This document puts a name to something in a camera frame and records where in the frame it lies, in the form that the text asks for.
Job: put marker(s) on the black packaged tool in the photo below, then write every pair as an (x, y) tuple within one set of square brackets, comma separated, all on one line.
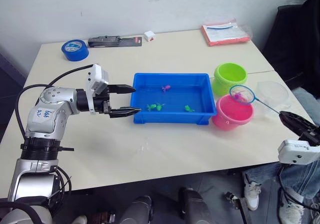
[(110, 42)]

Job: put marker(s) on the black chair base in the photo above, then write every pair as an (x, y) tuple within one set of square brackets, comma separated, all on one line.
[(235, 204)]

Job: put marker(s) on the pink toy fish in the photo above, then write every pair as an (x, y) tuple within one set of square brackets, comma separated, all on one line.
[(238, 94)]

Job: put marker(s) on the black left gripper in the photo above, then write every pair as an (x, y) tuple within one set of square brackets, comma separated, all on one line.
[(102, 104)]

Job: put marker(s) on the orange folder in plastic bag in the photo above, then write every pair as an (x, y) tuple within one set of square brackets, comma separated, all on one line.
[(225, 35)]

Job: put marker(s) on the dark rounded shape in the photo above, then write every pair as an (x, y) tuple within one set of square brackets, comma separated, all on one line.
[(195, 206), (137, 210)]

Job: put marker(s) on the green plastic bucket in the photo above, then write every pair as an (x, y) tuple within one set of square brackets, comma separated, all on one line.
[(222, 84)]

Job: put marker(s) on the blue plastic tub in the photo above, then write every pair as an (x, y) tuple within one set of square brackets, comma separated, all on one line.
[(175, 116)]

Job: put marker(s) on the blue tape roll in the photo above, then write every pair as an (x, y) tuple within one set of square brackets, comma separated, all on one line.
[(75, 54)]

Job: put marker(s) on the green toy fish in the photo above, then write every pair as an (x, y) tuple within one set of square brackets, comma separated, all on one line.
[(189, 108)]

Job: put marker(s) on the blue fish net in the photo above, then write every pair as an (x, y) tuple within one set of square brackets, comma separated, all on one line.
[(265, 105)]

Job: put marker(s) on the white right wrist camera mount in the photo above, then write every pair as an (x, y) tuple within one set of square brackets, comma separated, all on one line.
[(297, 150)]

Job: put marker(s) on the black jacket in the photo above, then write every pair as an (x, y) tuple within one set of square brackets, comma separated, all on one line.
[(295, 47)]

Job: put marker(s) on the purple toy fish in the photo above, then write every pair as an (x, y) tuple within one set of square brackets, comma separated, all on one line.
[(166, 87)]

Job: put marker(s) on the small white box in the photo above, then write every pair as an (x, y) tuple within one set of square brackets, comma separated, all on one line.
[(150, 36)]

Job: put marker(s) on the silver robot torso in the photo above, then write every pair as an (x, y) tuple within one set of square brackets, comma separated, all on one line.
[(22, 212)]

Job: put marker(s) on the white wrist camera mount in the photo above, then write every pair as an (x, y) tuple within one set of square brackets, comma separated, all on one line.
[(96, 78), (297, 150)]

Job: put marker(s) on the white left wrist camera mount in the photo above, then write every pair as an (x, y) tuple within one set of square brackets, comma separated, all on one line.
[(96, 78)]

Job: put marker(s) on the person's blue jeans legs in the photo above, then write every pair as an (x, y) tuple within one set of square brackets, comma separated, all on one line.
[(305, 179)]

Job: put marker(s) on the pink plastic bucket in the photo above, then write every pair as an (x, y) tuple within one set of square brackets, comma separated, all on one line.
[(230, 120)]

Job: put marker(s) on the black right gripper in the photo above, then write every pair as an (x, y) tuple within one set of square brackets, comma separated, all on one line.
[(311, 134)]

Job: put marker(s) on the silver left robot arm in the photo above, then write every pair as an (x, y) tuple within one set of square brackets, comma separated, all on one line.
[(50, 114)]

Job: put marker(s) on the clear plastic cup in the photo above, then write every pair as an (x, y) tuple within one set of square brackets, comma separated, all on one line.
[(277, 96)]

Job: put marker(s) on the white sneaker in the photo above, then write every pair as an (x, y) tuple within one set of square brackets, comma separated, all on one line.
[(252, 192), (291, 210)]

